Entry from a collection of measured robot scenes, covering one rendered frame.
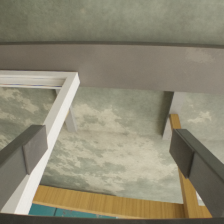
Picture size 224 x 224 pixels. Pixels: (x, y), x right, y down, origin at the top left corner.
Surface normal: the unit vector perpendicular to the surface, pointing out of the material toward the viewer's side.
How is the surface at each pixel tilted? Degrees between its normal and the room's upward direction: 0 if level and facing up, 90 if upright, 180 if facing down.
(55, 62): 0
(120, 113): 0
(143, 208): 90
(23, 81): 8
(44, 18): 0
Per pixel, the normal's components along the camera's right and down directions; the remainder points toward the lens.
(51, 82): -0.14, 0.75
